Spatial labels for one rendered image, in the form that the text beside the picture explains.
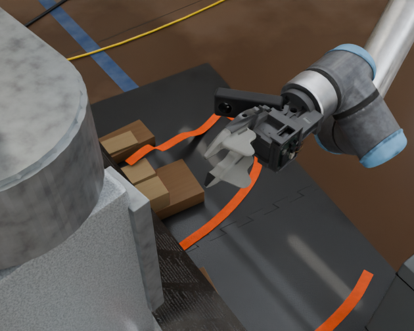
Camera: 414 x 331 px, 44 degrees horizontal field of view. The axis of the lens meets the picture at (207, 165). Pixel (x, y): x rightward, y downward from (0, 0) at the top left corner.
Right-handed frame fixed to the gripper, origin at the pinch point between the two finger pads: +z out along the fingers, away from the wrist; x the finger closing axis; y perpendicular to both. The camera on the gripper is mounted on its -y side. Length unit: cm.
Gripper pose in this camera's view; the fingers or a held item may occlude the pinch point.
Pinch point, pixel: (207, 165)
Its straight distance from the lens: 78.2
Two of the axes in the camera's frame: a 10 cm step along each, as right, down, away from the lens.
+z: -7.0, 5.4, -4.6
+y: 7.2, 5.3, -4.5
